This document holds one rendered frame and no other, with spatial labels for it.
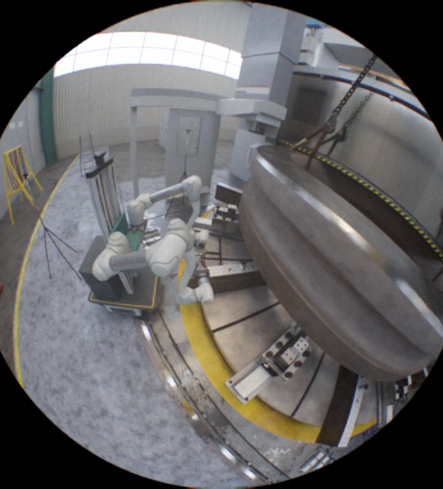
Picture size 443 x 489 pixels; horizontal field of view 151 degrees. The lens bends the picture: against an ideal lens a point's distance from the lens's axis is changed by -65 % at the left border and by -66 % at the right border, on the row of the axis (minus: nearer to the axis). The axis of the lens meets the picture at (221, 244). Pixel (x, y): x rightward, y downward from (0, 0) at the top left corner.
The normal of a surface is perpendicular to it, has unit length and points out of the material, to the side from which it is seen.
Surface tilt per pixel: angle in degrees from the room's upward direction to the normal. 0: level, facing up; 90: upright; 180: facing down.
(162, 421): 0
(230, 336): 0
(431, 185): 90
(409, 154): 90
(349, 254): 90
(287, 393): 0
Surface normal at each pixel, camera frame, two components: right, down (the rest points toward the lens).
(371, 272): -0.81, 0.29
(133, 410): 0.16, -0.72
